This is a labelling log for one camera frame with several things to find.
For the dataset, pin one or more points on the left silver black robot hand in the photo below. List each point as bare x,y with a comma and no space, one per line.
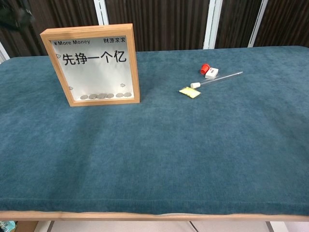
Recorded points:
17,17

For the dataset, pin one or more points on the silver coin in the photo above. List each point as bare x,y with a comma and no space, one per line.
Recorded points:
84,97
104,95
99,96

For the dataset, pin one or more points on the wooden coin bank box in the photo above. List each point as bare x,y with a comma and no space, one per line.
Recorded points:
96,72

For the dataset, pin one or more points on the dark brown pleated curtain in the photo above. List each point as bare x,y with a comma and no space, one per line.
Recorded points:
62,14
236,24
287,24
164,24

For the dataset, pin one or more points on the yellow packet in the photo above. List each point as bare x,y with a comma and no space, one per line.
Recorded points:
190,92

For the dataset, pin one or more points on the small white cap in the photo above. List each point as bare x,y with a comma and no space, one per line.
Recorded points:
195,85

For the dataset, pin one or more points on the small red cap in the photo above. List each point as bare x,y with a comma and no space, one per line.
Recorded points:
204,68

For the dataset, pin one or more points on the blue table cloth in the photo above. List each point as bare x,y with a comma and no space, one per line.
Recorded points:
169,145

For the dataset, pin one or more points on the small white box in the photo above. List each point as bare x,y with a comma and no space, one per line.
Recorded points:
212,73

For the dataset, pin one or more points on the brown cardboard box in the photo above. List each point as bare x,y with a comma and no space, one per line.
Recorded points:
26,226

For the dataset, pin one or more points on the teal plastic bag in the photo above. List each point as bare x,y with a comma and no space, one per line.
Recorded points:
7,226

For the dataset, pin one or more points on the thin glass rod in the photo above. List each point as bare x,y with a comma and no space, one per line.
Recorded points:
224,77

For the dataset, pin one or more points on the white window post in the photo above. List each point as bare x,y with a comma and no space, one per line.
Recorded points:
3,54
258,24
101,12
212,24

